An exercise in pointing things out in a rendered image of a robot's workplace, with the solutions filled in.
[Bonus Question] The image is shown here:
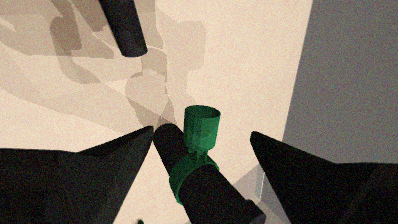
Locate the long black tube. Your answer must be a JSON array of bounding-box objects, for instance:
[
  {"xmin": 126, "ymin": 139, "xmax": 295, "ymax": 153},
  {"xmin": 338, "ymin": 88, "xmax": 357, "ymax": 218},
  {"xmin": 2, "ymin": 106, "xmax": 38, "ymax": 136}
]
[{"xmin": 99, "ymin": 0, "xmax": 148, "ymax": 58}]

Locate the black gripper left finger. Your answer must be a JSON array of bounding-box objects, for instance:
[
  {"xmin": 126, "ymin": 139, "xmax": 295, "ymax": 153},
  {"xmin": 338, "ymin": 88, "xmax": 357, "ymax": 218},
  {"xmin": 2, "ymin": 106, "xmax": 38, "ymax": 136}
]
[{"xmin": 0, "ymin": 126, "xmax": 154, "ymax": 224}]

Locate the black cylinder with cap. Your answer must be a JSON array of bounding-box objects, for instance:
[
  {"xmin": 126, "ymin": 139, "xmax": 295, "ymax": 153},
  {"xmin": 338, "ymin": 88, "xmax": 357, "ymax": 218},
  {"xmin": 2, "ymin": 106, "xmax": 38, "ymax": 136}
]
[{"xmin": 153, "ymin": 123, "xmax": 266, "ymax": 224}]

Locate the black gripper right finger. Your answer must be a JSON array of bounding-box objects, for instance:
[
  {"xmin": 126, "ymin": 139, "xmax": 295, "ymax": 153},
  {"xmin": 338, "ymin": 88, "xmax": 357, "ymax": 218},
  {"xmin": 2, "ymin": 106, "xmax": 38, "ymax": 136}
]
[{"xmin": 250, "ymin": 131, "xmax": 398, "ymax": 224}]

